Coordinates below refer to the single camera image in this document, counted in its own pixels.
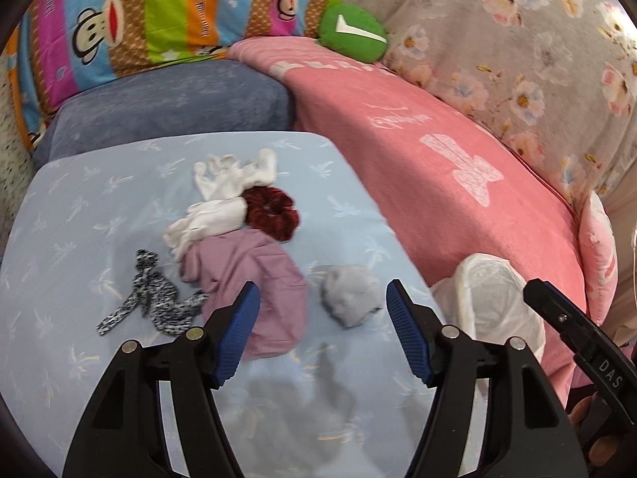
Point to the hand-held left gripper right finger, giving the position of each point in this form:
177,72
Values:
405,328

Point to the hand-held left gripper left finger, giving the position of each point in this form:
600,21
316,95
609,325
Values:
239,328

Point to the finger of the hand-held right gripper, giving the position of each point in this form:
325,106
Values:
562,313

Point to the mauve cloth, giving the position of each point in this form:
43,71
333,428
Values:
254,269

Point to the grey sock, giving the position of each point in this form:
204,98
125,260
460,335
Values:
351,296

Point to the waste bin with white bag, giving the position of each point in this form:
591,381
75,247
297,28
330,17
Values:
490,303

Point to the black and white hair band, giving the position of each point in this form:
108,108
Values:
159,298

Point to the white cloth piece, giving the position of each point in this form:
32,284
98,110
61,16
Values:
204,221

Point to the dark red scrunchie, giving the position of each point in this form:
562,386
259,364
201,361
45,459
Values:
271,214

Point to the white glove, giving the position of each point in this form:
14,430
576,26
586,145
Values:
234,174

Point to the person's right hand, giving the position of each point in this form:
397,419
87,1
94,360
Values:
580,412

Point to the pink printed pillow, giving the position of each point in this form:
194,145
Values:
597,249

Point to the pink blanket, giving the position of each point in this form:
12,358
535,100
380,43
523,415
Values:
423,184

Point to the light blue palm print cloth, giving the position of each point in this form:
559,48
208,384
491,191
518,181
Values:
74,209

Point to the blue-grey cushion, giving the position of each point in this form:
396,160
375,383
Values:
174,99

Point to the grey floral blanket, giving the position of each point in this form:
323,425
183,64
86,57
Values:
497,35

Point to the green plush cushion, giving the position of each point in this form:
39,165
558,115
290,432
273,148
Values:
353,32

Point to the striped monkey print pillow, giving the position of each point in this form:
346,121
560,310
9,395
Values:
149,10

